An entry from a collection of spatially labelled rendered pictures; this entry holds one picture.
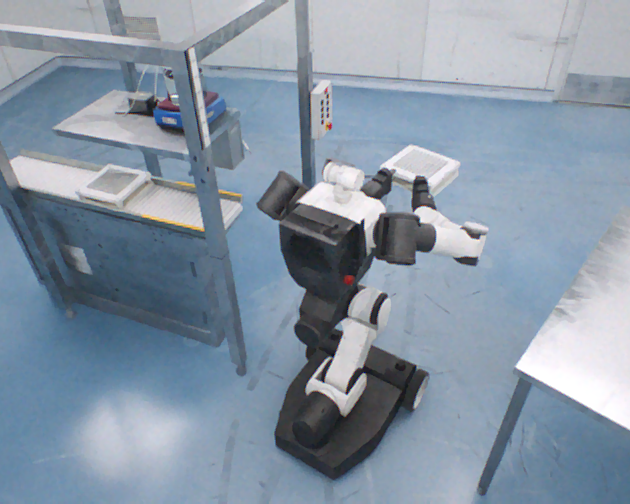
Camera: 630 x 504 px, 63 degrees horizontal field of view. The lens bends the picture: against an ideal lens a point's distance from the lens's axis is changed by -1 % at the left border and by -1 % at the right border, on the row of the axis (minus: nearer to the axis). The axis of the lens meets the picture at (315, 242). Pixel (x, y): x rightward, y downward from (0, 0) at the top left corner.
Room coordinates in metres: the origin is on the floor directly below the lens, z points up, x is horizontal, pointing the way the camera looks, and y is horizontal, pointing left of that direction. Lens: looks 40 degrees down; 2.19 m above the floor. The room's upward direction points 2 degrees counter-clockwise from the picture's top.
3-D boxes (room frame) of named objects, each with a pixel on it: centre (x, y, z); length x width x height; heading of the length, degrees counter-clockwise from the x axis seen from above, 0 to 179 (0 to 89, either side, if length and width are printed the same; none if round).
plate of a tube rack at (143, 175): (2.02, 0.92, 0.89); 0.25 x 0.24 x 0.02; 158
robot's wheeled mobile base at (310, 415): (1.35, -0.09, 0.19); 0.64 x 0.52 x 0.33; 147
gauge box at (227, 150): (1.95, 0.42, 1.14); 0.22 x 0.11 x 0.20; 68
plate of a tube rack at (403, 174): (1.87, -0.45, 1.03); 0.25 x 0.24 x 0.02; 49
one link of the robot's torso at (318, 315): (1.27, -0.04, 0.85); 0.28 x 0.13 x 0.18; 147
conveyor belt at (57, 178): (2.06, 1.00, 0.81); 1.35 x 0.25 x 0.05; 68
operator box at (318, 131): (2.55, -0.05, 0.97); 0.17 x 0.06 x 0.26; 158
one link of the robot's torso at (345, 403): (1.33, -0.07, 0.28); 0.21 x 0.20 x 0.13; 147
